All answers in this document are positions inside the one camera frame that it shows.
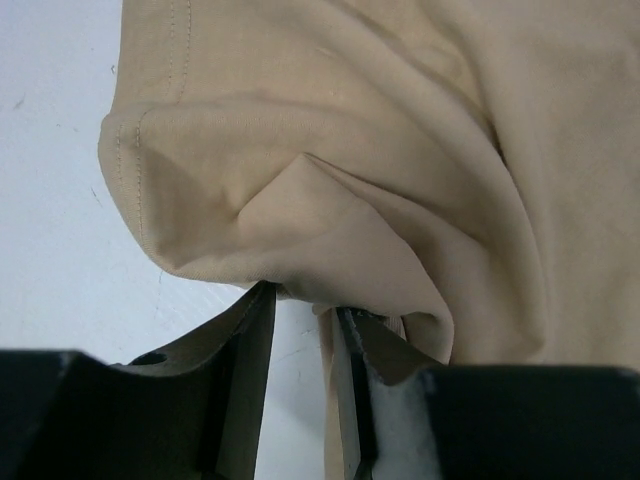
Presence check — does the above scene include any beige t shirt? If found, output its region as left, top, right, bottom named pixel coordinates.
left=98, top=0, right=640, bottom=480

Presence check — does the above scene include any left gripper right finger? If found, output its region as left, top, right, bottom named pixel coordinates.
left=335, top=308, right=639, bottom=479

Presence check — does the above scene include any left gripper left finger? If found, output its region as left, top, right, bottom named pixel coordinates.
left=1, top=282, right=276, bottom=479

